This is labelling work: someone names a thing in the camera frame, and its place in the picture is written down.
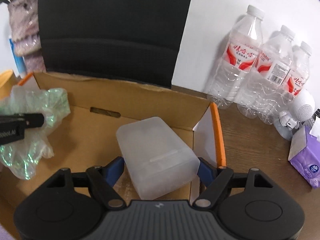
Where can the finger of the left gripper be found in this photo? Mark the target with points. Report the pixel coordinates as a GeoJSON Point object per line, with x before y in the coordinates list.
{"type": "Point", "coordinates": [32, 120]}

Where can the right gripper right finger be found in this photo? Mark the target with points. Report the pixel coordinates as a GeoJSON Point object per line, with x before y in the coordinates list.
{"type": "Point", "coordinates": [216, 180]}

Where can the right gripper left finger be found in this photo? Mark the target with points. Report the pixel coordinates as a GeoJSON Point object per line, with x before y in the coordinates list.
{"type": "Point", "coordinates": [101, 182]}

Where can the iridescent plastic bag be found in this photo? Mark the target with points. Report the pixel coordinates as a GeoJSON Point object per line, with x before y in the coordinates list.
{"type": "Point", "coordinates": [22, 156]}

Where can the translucent plastic box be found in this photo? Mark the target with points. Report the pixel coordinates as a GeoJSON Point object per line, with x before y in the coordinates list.
{"type": "Point", "coordinates": [157, 159]}

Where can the red cardboard pumpkin box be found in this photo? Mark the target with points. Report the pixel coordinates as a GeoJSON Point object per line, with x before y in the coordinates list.
{"type": "Point", "coordinates": [87, 136]}

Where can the yellow ceramic mug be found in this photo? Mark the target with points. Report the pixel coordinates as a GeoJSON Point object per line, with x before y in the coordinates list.
{"type": "Point", "coordinates": [7, 81]}

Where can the blue white tube box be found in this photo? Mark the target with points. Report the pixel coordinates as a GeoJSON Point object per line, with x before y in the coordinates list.
{"type": "Point", "coordinates": [18, 60]}

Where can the purple tissue pack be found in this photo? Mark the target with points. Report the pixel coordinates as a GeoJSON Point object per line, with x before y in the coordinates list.
{"type": "Point", "coordinates": [304, 155]}

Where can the purple textured vase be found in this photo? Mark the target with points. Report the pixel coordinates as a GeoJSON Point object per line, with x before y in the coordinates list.
{"type": "Point", "coordinates": [25, 33]}

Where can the white robot speaker figure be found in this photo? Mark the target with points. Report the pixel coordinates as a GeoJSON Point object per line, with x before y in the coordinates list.
{"type": "Point", "coordinates": [299, 110]}

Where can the left clear water bottle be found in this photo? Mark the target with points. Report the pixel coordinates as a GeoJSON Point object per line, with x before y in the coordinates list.
{"type": "Point", "coordinates": [241, 51]}

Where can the clear water bottle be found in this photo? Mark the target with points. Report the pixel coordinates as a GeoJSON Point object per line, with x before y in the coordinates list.
{"type": "Point", "coordinates": [241, 51]}
{"type": "Point", "coordinates": [291, 86]}
{"type": "Point", "coordinates": [258, 95]}

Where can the right clear water bottle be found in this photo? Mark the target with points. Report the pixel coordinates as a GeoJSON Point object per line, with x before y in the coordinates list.
{"type": "Point", "coordinates": [291, 86]}

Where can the black paper shopping bag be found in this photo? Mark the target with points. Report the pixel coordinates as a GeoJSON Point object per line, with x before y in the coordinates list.
{"type": "Point", "coordinates": [135, 40]}

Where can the middle clear water bottle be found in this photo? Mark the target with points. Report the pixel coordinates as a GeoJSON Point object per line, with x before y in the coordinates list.
{"type": "Point", "coordinates": [258, 95]}

